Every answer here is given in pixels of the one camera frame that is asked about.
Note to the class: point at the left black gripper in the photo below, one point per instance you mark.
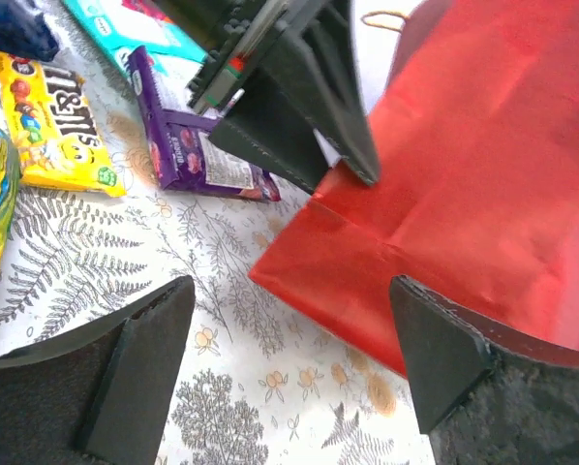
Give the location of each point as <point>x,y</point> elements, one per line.
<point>311,83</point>

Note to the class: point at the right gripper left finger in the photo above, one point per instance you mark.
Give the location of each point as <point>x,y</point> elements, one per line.
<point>99,393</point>

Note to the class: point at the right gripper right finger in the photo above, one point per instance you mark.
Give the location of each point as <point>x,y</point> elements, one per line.
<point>484,392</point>

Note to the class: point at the teal snack packet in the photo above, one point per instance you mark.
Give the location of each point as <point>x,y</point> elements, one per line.
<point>119,27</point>

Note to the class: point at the purple chocolate bar wrapper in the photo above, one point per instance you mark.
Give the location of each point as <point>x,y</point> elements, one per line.
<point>183,157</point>

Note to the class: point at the red paper bag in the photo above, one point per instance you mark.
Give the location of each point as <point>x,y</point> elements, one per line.
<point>478,138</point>

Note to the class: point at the yellow snack bar wrapper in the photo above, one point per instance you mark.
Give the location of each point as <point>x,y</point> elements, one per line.
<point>53,128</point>

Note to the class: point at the blue Doritos chip bag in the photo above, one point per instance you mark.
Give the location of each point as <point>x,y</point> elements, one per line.
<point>24,32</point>

